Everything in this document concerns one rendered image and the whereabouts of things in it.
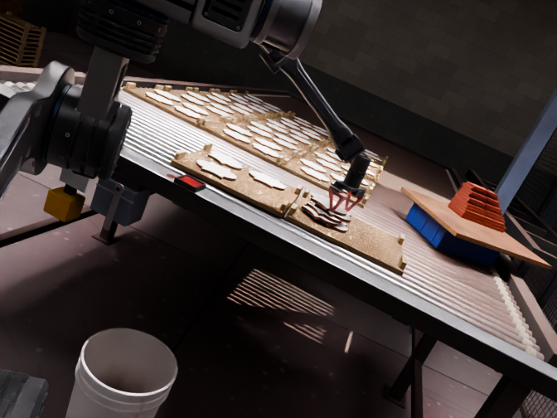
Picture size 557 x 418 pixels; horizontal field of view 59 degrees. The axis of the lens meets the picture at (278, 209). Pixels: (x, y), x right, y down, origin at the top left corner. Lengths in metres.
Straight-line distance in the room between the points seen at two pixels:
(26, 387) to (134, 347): 1.18
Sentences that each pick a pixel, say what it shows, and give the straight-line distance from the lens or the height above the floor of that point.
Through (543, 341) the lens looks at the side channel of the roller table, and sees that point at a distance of 1.70.
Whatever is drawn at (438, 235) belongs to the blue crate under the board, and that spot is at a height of 0.97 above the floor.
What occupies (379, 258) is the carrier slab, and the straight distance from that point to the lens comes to 1.58.
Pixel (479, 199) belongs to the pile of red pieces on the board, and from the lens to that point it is 2.39.
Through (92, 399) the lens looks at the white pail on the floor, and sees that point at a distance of 1.60.
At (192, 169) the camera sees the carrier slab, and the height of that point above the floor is 0.94.
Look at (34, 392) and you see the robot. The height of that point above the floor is 0.97.
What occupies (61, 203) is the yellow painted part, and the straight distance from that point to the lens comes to 1.73.
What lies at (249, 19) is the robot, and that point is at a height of 1.42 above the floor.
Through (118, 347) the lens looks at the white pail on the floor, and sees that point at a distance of 1.80.
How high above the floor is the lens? 1.41
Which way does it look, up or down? 17 degrees down
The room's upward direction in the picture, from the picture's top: 24 degrees clockwise
